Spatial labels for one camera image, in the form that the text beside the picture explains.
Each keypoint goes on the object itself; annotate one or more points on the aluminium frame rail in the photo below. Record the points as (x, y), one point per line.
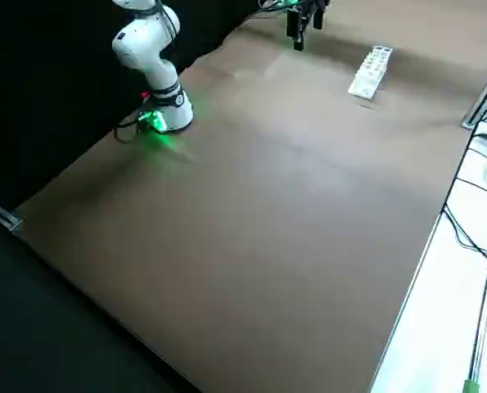
(486, 88)

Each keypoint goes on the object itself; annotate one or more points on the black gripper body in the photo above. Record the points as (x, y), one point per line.
(314, 3)

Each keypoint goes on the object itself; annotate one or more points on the aluminium corner extrusion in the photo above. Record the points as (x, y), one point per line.
(1, 215)

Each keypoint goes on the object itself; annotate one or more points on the white test tube rack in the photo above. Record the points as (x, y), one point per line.
(368, 82)

